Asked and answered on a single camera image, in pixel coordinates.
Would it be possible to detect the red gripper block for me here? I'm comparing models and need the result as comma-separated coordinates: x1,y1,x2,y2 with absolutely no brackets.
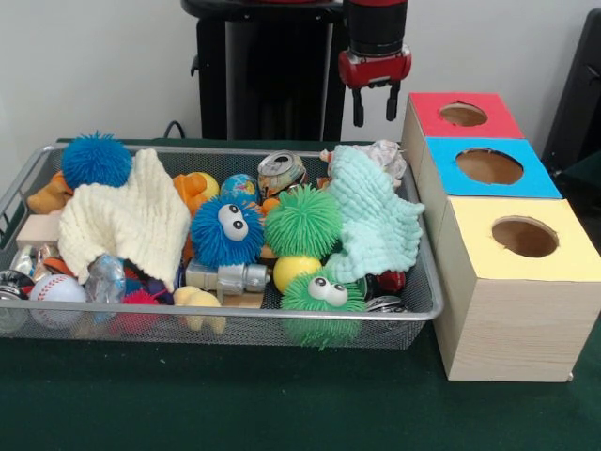
337,45,413,129

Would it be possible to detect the mint knitted cloth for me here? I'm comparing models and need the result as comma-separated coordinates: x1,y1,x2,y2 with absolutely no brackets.
323,143,426,285

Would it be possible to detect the cream knitted cloth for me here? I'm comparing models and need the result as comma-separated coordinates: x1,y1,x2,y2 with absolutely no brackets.
56,148,192,292

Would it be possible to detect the shallow grey mesh bin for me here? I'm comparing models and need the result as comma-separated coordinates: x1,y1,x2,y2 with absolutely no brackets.
0,143,445,351

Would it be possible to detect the wooden box with three holes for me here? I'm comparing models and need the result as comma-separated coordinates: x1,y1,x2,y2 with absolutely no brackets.
401,91,601,382

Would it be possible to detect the white crumpled paper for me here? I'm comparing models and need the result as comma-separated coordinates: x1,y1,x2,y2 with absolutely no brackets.
361,139,408,189

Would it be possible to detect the crushed silver can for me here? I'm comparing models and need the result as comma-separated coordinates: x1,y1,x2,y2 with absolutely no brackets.
256,149,309,198

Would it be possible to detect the globe print ball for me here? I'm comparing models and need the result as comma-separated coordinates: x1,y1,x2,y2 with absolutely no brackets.
219,173,260,207

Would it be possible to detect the yellow ball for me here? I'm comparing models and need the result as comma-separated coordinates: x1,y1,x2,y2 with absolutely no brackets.
274,255,325,292

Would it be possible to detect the black upright panel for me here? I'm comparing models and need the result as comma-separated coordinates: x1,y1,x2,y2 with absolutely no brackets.
542,8,601,165

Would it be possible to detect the blue spiky googly-eyed ball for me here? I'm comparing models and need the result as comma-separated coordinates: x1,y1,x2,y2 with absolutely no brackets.
60,131,134,189
190,195,267,268

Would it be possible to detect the green spiky googly-eyed ball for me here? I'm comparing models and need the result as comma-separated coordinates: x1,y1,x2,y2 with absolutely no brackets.
280,268,367,349

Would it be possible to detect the dark green table cloth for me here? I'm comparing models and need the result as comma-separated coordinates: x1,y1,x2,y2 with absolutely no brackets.
558,154,601,226
0,137,601,451

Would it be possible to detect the white baseball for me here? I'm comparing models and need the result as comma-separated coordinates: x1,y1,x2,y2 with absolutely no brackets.
28,273,88,329

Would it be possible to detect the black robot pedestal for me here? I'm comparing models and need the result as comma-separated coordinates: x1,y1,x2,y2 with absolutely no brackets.
180,0,358,141

